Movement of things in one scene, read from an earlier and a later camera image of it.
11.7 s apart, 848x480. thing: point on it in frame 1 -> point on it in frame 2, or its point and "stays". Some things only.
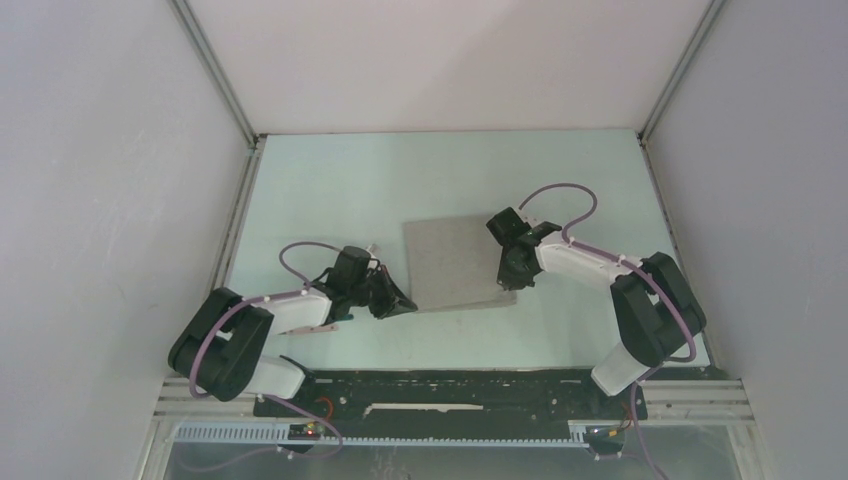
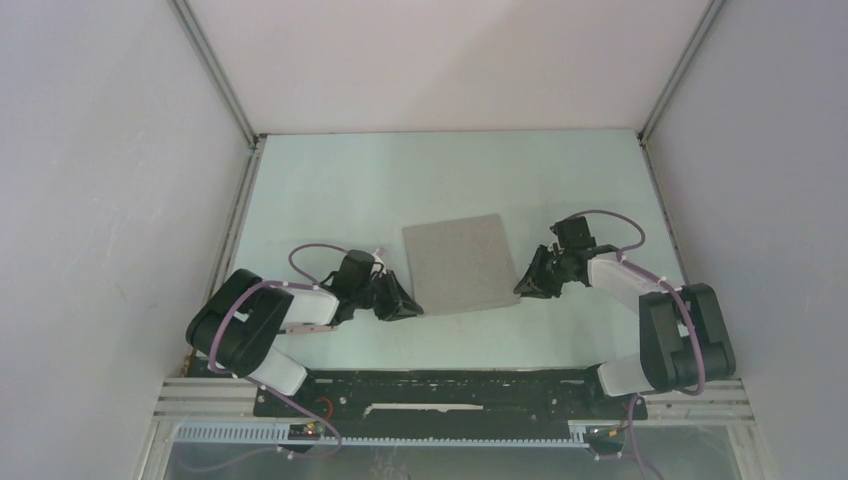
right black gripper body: [511, 275] -> [560, 260]
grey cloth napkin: [453, 264] stays
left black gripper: [392, 302] stays
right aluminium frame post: [712, 13] stays
